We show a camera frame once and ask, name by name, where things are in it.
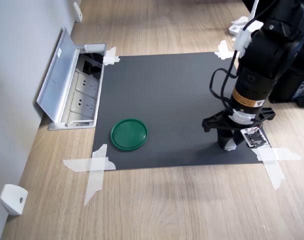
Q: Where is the round green lid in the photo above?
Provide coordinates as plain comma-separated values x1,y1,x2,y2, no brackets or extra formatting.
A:
110,118,149,152

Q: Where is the white tape strip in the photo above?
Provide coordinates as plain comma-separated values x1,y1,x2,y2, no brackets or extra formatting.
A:
260,149,286,191
214,39,239,60
63,157,117,173
251,147,302,162
103,46,122,66
83,143,108,207

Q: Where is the white tape wrap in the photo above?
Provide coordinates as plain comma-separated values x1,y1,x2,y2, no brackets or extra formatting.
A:
228,109,259,125

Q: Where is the silver cable duct with sockets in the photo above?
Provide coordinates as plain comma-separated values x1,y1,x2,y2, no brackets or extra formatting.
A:
36,26,108,131

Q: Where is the white power strip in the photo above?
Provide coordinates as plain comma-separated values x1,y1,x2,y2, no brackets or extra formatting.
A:
228,16,250,36

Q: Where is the grey partition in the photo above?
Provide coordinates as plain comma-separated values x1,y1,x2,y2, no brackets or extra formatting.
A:
0,0,76,240

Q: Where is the black camera cable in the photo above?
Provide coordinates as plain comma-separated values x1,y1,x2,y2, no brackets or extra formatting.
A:
208,0,278,112

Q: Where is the small white plastic terminal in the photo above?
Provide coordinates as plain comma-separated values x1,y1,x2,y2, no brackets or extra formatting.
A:
223,139,238,152

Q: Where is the small camera circuit board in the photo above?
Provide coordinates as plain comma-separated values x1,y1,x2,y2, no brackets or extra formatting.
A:
240,126,264,148

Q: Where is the white cable clamp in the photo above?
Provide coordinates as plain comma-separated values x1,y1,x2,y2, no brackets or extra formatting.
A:
233,20,264,55

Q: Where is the dark grey mat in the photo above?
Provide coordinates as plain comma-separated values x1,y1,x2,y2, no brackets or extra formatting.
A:
92,51,272,171

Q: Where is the small white bracket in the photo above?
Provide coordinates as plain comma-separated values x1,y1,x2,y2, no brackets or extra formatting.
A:
0,184,29,216
73,1,83,23

